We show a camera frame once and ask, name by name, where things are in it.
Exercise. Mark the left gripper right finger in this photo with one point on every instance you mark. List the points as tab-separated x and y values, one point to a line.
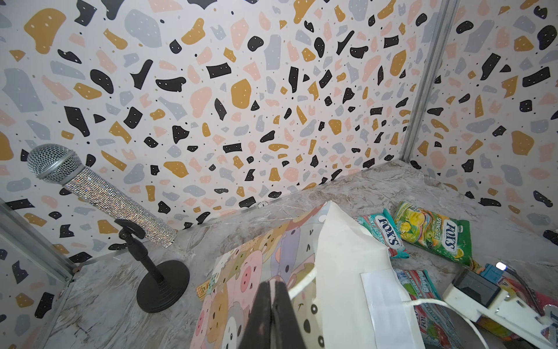
285	331

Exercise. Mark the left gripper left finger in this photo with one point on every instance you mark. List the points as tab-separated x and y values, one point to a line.
257	334

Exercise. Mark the white paper gift bag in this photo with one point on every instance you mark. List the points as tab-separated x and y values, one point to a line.
343	287

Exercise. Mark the teal fruit Fox's candy bag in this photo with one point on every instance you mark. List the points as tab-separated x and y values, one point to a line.
382	227

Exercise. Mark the yellow green Fox's candy bag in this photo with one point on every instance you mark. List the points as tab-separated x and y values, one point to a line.
447	237

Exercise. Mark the small orange paper tag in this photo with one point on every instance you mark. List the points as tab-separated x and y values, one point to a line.
201	290

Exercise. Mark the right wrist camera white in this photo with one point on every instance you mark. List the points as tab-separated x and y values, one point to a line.
472	296

